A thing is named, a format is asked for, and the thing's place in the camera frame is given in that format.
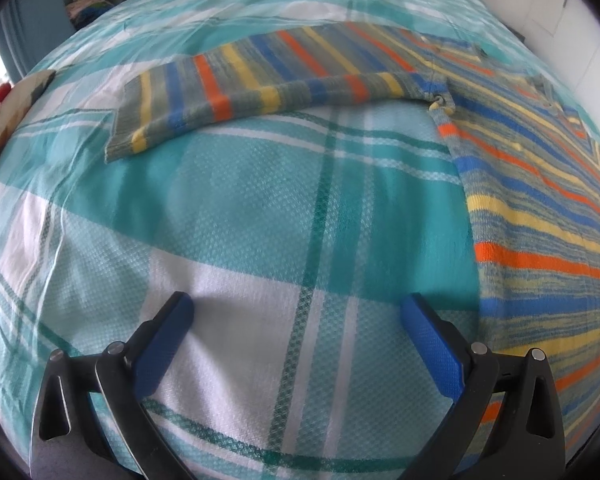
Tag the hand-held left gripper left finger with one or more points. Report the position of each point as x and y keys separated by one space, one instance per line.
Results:
x=165 y=340

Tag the teal plaid bedspread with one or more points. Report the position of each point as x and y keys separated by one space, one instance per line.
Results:
x=260 y=210

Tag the patterned cushion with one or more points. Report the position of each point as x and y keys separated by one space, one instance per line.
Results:
x=10 y=110

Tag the dark nightstand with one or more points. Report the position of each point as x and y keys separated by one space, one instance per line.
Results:
x=517 y=34

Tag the blue curtain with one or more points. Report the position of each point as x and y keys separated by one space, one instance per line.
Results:
x=25 y=45

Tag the striped knit sweater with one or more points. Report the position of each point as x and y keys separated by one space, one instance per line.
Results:
x=530 y=200

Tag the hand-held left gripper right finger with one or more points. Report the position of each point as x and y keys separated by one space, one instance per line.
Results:
x=430 y=345

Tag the white wardrobe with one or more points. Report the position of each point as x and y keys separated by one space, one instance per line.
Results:
x=575 y=25

